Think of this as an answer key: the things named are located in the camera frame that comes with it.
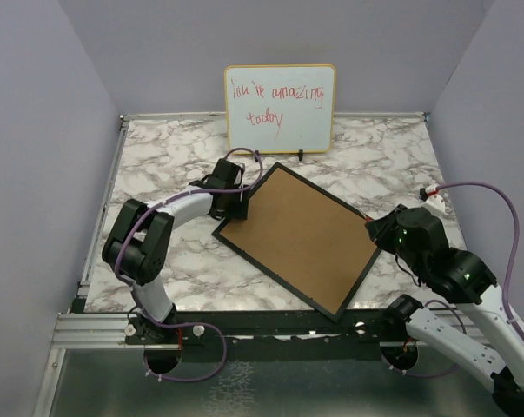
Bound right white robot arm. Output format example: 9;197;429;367
366;205;524;416

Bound yellow-framed whiteboard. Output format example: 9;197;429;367
224;63;336;155

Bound aluminium table edge rail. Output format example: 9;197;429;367
51;115;156;349

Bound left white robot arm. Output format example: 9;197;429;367
102;158;249;343

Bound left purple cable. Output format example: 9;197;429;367
113;147;265;383

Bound black whiteboard stand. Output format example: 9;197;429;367
253;149;305;164

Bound black picture frame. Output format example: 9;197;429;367
213;162;381;322

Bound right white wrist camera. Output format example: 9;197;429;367
419;186;446;216

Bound purple cable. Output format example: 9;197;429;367
113;147;265;383
382;181;524;378

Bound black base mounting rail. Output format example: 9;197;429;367
125;309;409;363

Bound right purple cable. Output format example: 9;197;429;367
382;181;524;378

